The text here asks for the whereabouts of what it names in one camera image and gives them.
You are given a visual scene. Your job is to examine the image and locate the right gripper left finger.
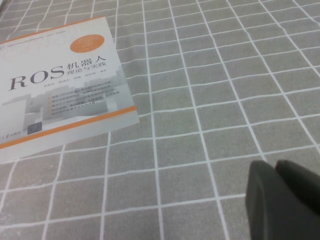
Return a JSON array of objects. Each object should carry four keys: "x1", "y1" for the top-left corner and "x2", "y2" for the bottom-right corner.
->
[{"x1": 244, "y1": 160, "x2": 320, "y2": 240}]

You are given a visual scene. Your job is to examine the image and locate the ROS robot textbook orange-edged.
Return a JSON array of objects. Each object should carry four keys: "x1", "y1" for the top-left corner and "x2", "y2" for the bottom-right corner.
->
[{"x1": 0, "y1": 15, "x2": 141, "y2": 165}]

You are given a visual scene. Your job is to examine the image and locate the grey checked tablecloth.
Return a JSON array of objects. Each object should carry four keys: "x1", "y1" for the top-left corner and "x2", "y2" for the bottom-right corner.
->
[{"x1": 0, "y1": 0, "x2": 320, "y2": 240}]

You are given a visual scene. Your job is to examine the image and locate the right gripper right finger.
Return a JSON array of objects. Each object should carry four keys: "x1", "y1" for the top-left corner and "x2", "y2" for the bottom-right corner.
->
[{"x1": 275, "y1": 159, "x2": 320, "y2": 217}]

